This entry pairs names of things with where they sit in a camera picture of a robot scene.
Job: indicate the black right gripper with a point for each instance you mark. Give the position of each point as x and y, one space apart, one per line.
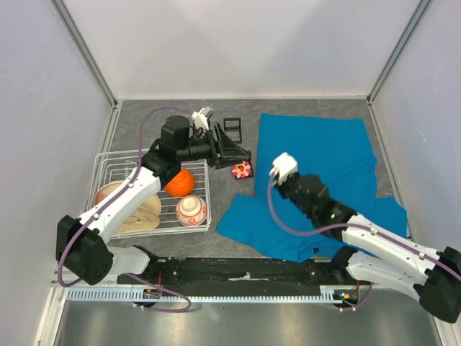
279 187

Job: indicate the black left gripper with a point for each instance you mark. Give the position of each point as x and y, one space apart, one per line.
230 151

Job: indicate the pink flower smiley brooch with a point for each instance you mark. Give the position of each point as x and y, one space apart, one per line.
242 170

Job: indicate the blue t-shirt garment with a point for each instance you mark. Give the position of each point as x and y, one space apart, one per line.
340 153

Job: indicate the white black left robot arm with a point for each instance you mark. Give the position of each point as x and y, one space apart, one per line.
81 245

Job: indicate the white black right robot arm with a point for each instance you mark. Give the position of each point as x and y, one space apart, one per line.
371 252

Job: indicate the orange bowl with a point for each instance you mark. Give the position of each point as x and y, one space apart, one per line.
181 185

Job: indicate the white red patterned bowl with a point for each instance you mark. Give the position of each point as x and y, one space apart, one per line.
191 210

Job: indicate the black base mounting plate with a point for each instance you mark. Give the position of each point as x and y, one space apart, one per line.
176 271

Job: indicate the cream floral plate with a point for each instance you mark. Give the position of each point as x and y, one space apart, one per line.
144 218

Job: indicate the pink beige floral plate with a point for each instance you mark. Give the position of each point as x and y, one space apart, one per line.
106 190

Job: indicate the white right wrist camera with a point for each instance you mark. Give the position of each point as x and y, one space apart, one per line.
283 167

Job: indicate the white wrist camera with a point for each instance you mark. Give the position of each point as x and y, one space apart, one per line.
283 167
201 119

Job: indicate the black frame stand middle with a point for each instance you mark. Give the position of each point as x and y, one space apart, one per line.
232 127

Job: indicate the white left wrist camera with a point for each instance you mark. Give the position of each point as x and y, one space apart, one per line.
201 119

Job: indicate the white wire dish rack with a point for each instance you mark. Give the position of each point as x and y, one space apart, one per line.
117 165

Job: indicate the slotted cable duct rail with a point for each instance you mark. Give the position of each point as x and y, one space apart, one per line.
141 294

